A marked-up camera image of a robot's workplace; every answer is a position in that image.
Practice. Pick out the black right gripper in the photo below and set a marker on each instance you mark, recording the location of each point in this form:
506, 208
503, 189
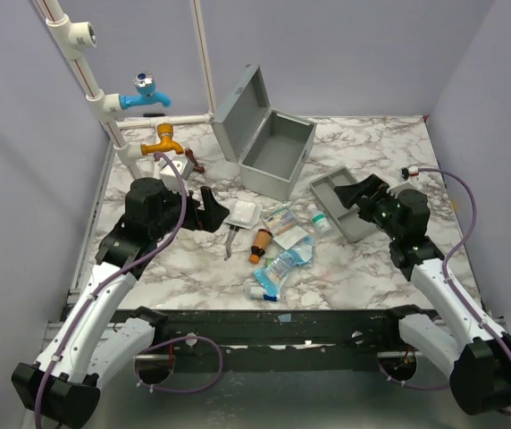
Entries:
368, 206

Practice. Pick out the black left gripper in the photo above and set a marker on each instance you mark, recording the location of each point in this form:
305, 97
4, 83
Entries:
209, 219

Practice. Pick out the white medicine bottle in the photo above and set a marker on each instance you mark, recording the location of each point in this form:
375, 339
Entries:
320, 221

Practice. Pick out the brown medicine bottle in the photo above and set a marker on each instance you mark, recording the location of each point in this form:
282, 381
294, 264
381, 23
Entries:
261, 242

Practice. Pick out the bandage packet blue orange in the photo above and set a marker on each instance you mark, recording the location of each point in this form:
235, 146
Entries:
281, 220

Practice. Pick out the clear white pad packet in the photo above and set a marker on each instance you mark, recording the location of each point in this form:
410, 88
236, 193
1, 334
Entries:
290, 237

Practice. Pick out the blue alcohol pad bag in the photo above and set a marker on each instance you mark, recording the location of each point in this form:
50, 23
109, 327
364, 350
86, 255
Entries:
301, 253

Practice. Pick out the grey metal medicine box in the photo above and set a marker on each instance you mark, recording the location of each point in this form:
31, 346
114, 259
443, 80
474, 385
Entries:
269, 146

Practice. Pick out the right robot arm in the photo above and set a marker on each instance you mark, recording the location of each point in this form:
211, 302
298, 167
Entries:
474, 352

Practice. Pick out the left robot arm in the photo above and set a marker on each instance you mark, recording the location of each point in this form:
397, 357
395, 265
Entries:
64, 384

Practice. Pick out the grey plastic tray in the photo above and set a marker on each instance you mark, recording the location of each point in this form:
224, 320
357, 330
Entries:
346, 221

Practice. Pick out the brown faucet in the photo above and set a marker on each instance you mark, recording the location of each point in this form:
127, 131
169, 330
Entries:
197, 167

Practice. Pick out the blue white bandage roll pack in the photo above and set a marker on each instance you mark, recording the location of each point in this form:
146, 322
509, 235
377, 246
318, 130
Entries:
273, 276

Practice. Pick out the orange plastic faucet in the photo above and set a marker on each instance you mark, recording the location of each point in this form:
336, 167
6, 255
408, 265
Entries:
165, 142

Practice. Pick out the white blue tube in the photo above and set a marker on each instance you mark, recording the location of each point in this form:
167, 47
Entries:
258, 293

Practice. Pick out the blue plastic faucet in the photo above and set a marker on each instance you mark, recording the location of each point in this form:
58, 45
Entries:
144, 83

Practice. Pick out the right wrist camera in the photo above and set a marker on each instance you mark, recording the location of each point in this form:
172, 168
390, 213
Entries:
410, 173

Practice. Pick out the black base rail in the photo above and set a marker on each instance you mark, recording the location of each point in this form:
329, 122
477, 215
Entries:
273, 340

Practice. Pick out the white pvc pipe frame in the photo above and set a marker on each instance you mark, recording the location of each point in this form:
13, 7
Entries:
73, 39

